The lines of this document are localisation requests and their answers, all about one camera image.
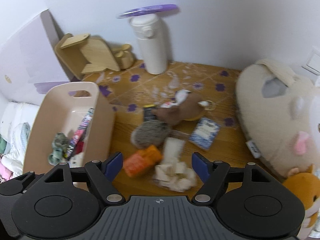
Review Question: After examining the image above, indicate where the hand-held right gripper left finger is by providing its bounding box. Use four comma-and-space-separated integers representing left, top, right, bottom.
44, 152, 126, 204

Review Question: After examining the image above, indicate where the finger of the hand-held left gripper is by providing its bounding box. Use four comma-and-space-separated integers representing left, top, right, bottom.
0, 171, 44, 197

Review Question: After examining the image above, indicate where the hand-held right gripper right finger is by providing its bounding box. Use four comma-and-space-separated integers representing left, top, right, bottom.
191, 152, 272, 204

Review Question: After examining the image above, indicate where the white fluffy cloth toy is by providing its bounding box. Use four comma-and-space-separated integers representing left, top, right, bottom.
153, 160, 198, 192

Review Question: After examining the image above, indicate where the pink plastic storage basket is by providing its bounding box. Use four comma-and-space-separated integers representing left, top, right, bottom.
22, 82, 116, 188

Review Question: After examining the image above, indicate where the white tube packet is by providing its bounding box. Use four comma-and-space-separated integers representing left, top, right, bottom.
163, 137, 186, 166

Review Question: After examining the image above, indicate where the blue white patterned packet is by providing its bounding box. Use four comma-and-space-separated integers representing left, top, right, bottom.
188, 117, 222, 151

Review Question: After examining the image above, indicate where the small red packet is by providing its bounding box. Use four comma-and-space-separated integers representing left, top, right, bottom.
75, 140, 86, 154

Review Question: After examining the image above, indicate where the colourful printed packet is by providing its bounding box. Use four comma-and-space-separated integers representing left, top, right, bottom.
65, 108, 95, 161

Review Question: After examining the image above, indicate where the white bedding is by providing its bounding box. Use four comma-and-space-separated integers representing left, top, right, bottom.
0, 101, 40, 183

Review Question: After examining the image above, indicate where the grey spiky plush ball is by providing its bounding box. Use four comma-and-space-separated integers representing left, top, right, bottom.
131, 119, 172, 148

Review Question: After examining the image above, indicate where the grey green plush toy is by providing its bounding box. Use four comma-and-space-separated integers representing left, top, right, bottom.
48, 132, 71, 166

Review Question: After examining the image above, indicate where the brown plush toy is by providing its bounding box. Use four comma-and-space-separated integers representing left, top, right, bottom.
154, 89, 216, 127

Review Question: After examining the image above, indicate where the small black box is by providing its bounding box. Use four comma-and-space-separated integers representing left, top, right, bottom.
143, 104, 157, 123

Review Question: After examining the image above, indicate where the large cream plush toy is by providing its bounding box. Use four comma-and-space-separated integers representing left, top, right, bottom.
235, 58, 320, 178

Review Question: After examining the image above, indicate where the orange plush toy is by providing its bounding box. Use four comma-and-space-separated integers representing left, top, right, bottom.
282, 165, 320, 228

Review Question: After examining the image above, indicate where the small wooden toy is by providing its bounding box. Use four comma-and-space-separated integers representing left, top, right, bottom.
111, 43, 135, 69

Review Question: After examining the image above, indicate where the wooden child stool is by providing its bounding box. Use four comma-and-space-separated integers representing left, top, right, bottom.
54, 33, 121, 81

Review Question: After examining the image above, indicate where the white cabinet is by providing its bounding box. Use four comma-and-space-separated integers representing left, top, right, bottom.
0, 9, 73, 103

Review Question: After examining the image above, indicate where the white thermos bottle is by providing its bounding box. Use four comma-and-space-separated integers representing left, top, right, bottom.
129, 14, 168, 75

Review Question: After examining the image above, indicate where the purple round lid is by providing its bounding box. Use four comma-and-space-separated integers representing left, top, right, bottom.
116, 4, 180, 19

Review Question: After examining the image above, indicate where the white wall socket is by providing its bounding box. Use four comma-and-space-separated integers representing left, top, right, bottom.
302, 45, 320, 76

